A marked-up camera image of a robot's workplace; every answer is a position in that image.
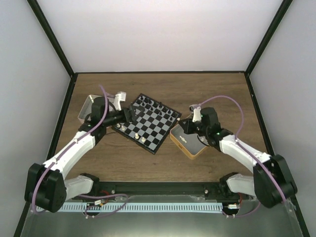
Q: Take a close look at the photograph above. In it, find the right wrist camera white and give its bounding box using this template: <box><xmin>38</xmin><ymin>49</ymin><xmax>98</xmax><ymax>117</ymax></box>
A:
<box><xmin>189</xmin><ymin>104</ymin><xmax>201</xmax><ymax>122</ymax></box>

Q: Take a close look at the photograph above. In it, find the yellow metal tin box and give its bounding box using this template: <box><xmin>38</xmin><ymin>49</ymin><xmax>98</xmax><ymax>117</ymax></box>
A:
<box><xmin>170</xmin><ymin>124</ymin><xmax>208</xmax><ymax>159</ymax></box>

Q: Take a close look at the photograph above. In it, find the black enclosure frame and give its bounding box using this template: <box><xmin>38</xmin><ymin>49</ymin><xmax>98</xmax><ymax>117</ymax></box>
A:
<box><xmin>12</xmin><ymin>0</ymin><xmax>312</xmax><ymax>237</ymax></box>

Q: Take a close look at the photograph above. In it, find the pink metal tin tray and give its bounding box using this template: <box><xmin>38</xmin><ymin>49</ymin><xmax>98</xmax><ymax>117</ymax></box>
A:
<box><xmin>78</xmin><ymin>95</ymin><xmax>105</xmax><ymax>124</ymax></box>

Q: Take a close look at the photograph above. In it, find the light blue slotted cable duct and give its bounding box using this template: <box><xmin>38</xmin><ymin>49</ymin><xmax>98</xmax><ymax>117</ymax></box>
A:
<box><xmin>59</xmin><ymin>202</ymin><xmax>223</xmax><ymax>214</ymax></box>

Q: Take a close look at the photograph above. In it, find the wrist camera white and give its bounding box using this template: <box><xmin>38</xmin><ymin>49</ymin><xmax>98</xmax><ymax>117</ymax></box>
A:
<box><xmin>113</xmin><ymin>91</ymin><xmax>126</xmax><ymax>111</ymax></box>
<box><xmin>189</xmin><ymin>104</ymin><xmax>201</xmax><ymax>122</ymax></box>

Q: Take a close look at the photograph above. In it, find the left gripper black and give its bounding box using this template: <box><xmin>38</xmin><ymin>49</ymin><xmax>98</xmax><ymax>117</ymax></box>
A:
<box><xmin>104</xmin><ymin>106</ymin><xmax>146</xmax><ymax>127</ymax></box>

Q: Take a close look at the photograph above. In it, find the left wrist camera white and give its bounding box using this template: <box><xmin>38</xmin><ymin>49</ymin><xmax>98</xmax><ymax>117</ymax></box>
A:
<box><xmin>113</xmin><ymin>91</ymin><xmax>126</xmax><ymax>111</ymax></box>

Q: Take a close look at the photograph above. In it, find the black white chess board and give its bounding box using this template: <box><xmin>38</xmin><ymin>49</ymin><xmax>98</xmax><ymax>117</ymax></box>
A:
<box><xmin>112</xmin><ymin>93</ymin><xmax>182</xmax><ymax>154</ymax></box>

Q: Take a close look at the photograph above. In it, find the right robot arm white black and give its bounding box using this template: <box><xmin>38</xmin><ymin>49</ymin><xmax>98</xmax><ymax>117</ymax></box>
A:
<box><xmin>179</xmin><ymin>107</ymin><xmax>298</xmax><ymax>208</ymax></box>

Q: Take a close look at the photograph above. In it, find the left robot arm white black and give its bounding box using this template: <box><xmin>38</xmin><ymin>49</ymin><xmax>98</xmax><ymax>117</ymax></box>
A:
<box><xmin>25</xmin><ymin>96</ymin><xmax>144</xmax><ymax>213</ymax></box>

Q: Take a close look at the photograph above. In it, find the black mounting rail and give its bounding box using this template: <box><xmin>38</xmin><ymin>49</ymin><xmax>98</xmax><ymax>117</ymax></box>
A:
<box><xmin>91</xmin><ymin>181</ymin><xmax>250</xmax><ymax>200</ymax></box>

